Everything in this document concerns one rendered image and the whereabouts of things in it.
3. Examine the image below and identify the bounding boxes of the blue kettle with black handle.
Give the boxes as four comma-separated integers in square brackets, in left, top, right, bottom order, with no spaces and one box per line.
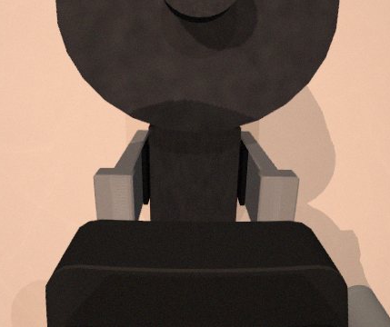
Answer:
[55,0,340,222]

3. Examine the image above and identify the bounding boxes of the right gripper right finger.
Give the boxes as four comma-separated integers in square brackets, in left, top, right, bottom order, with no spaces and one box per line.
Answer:
[237,131,300,222]

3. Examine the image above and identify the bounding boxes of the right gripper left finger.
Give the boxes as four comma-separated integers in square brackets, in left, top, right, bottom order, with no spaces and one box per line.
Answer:
[93,130,151,221]

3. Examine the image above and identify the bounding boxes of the grey bottle with blue cap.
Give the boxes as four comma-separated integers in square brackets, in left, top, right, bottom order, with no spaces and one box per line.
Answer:
[347,284,390,327]

